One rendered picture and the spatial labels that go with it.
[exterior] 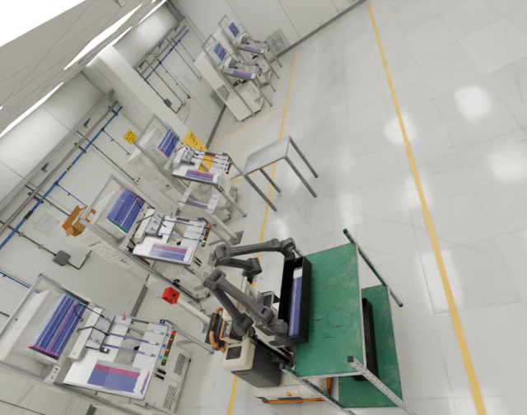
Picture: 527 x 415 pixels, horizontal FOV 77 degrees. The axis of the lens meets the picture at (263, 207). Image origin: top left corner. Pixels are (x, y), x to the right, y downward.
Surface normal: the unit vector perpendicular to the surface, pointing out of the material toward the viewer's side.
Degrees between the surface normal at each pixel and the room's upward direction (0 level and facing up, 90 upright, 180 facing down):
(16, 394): 90
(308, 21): 90
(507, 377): 0
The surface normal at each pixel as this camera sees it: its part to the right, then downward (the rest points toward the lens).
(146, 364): 0.20, -0.66
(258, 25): -0.14, 0.71
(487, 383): -0.57, -0.63
